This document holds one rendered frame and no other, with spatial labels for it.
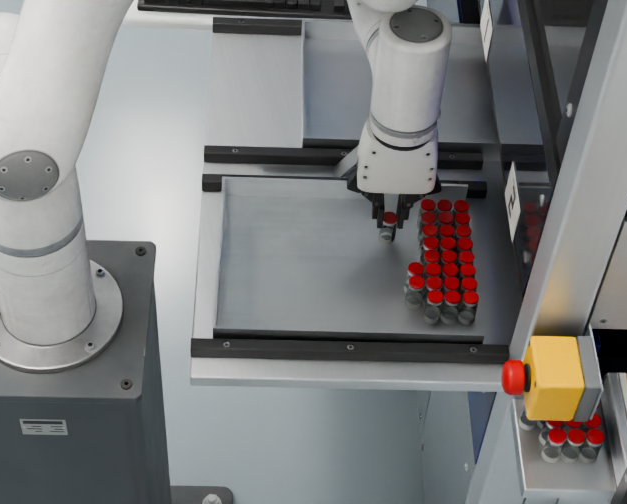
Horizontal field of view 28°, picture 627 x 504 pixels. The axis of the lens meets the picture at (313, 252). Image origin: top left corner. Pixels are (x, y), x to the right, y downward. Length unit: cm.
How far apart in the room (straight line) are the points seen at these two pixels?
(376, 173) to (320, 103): 33
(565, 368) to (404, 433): 117
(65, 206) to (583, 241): 58
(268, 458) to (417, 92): 122
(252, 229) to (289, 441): 91
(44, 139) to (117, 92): 192
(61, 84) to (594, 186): 55
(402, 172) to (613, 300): 32
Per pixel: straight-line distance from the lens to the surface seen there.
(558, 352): 145
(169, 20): 216
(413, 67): 144
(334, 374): 157
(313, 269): 167
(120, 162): 304
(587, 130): 126
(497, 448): 170
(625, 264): 141
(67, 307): 157
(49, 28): 128
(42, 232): 146
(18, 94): 129
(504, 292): 168
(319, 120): 186
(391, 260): 169
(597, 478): 155
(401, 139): 152
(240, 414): 258
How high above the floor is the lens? 217
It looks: 50 degrees down
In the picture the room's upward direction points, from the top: 4 degrees clockwise
